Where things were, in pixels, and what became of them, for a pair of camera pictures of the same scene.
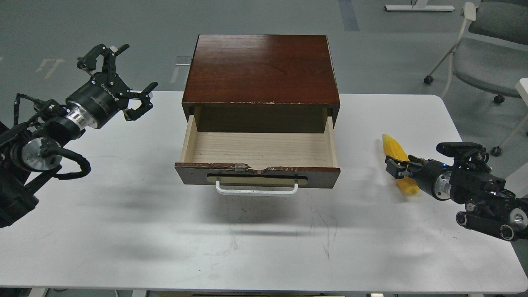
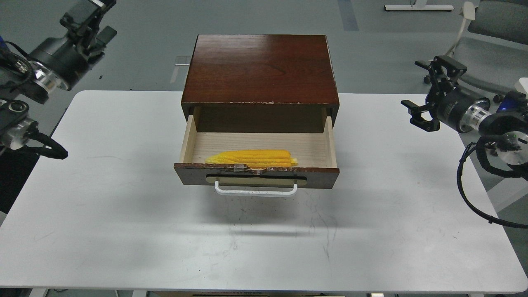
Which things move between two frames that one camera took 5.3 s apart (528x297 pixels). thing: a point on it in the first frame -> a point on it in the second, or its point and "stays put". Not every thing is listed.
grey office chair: [491, 55] stays put
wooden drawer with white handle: [276, 163] stays put
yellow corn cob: [392, 149] -> [255, 159]
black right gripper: [432, 176] -> [459, 108]
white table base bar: [418, 8] stays put
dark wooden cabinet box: [258, 83] stays put
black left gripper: [96, 100] -> [67, 58]
